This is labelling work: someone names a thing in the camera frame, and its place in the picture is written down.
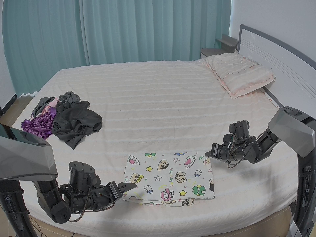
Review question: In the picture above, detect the white printed garment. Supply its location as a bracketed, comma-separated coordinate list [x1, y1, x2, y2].
[122, 151, 215, 207]

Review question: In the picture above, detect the blue-green curtain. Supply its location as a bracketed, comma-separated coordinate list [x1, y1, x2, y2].
[1, 0, 90, 96]
[79, 0, 234, 66]

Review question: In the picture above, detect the pile of clothes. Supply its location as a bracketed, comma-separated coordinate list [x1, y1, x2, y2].
[21, 91, 103, 150]

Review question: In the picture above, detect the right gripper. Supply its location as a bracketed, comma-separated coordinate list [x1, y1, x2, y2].
[205, 143, 235, 163]

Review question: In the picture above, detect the grey bedside table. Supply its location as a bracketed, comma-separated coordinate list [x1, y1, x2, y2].
[200, 33, 238, 59]

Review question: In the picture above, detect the cream pillow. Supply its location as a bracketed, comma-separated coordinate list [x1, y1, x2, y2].
[204, 53, 276, 100]

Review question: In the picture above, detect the bed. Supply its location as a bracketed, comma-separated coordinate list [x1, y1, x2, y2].
[11, 24, 316, 231]

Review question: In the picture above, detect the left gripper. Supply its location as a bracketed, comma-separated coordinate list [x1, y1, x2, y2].
[98, 181, 138, 205]

